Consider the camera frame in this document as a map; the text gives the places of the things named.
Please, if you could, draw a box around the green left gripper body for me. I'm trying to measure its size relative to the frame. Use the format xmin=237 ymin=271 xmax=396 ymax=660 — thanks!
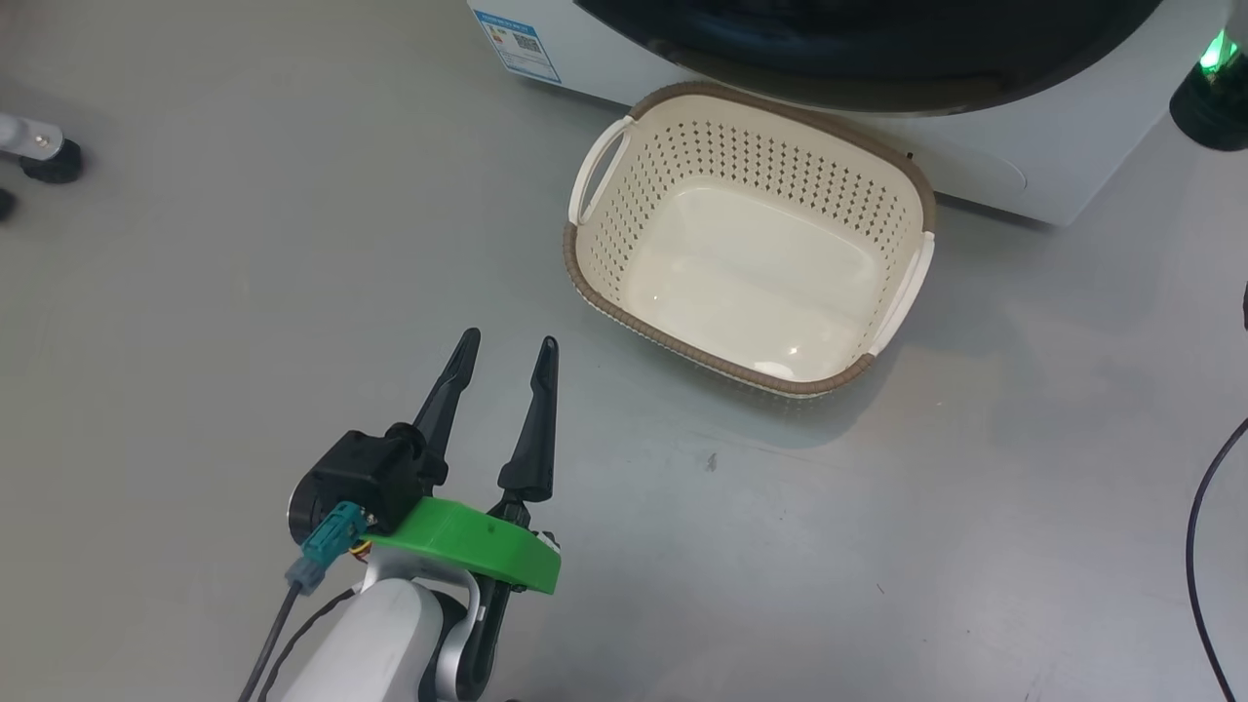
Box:
xmin=363 ymin=495 xmax=564 ymax=598

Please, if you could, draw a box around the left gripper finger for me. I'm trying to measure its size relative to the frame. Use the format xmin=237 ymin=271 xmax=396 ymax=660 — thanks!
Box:
xmin=409 ymin=328 xmax=483 ymax=490
xmin=495 ymin=336 xmax=561 ymax=525

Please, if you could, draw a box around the cream perforated laundry basket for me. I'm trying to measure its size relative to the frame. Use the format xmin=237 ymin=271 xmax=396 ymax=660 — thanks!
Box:
xmin=564 ymin=81 xmax=939 ymax=398

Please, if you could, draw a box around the white front-load washing machine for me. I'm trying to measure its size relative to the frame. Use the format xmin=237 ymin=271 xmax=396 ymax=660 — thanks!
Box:
xmin=466 ymin=0 xmax=1231 ymax=227

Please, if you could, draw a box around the blue energy label sticker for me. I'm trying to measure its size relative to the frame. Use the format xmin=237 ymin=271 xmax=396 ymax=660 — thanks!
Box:
xmin=474 ymin=8 xmax=563 ymax=85

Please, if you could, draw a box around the grey metal leg black foot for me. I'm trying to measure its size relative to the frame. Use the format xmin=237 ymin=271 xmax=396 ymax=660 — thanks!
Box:
xmin=0 ymin=112 xmax=85 ymax=185

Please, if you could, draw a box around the round drain filter cover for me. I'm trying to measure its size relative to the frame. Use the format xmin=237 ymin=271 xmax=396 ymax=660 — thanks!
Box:
xmin=912 ymin=144 xmax=1028 ymax=199

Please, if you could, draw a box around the black device with green light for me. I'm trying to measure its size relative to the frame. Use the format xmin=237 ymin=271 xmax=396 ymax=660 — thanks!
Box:
xmin=1168 ymin=29 xmax=1248 ymax=152

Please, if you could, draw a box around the left camera cable teal plug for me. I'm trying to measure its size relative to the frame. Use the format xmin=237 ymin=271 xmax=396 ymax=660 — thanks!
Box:
xmin=238 ymin=501 xmax=369 ymax=702

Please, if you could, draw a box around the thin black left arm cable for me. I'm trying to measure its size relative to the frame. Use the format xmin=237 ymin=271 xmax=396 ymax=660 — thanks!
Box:
xmin=258 ymin=588 xmax=364 ymax=702

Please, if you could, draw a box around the black floor cable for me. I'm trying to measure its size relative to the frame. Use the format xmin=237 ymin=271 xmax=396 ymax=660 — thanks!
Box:
xmin=1185 ymin=417 xmax=1248 ymax=702

